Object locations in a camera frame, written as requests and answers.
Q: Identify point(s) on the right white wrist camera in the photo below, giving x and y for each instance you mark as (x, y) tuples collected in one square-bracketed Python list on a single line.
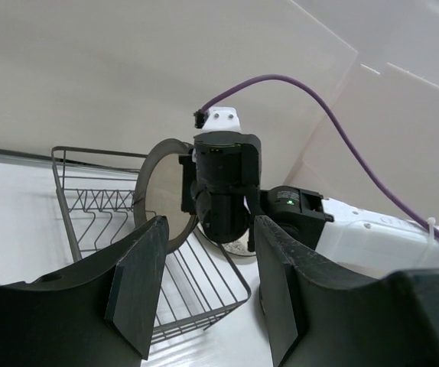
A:
[(221, 119)]

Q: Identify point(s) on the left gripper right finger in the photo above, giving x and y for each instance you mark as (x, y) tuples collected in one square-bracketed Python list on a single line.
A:
[(318, 313)]

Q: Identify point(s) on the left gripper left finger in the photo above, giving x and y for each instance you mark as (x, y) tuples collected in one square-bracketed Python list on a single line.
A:
[(98, 311)]

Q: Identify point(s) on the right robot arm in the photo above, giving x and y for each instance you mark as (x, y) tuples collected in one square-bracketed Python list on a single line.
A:
[(360, 240)]

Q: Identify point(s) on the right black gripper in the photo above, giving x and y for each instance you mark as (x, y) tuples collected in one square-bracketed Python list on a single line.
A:
[(221, 183)]

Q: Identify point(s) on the brown rim cream plate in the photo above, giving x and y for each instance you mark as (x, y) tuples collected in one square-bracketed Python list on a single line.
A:
[(158, 191)]

